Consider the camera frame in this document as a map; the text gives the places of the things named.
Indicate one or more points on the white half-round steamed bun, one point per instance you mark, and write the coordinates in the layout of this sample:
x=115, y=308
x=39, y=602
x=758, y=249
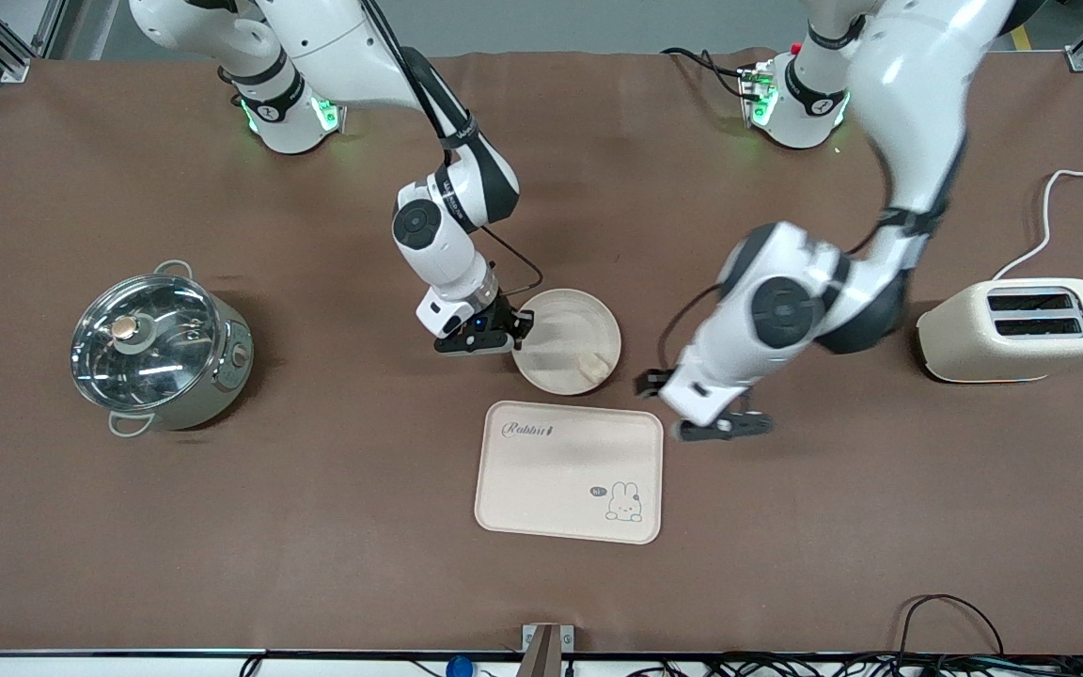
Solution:
x=592, y=367

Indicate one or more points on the cream rabbit-print serving tray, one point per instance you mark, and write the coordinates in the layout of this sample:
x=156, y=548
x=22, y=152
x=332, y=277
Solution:
x=551, y=480

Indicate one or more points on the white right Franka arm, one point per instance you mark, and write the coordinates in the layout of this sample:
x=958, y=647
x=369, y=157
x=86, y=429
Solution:
x=344, y=47

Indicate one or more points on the brown table cover mat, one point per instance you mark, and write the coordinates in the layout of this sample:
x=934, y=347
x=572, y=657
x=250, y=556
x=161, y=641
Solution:
x=335, y=527

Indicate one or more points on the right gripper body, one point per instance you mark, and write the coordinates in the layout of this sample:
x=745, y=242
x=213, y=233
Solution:
x=502, y=315

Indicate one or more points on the steel cooking pot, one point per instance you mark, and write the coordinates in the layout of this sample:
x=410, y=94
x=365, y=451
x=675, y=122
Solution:
x=222, y=376

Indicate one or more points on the cream round plate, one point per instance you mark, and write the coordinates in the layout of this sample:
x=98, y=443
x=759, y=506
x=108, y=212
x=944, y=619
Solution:
x=565, y=329

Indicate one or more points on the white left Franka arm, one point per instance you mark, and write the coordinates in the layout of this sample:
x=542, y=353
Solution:
x=908, y=85

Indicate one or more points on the blue round knob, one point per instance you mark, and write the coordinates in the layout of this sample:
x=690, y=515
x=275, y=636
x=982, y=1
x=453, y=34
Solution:
x=459, y=668

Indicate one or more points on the metal bracket mount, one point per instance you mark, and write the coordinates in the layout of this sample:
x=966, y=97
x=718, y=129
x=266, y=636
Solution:
x=546, y=651

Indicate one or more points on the glass pot lid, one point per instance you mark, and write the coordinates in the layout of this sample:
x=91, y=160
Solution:
x=142, y=343

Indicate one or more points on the cream two-slot toaster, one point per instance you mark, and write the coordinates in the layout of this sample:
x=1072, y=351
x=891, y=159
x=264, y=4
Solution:
x=1012, y=343

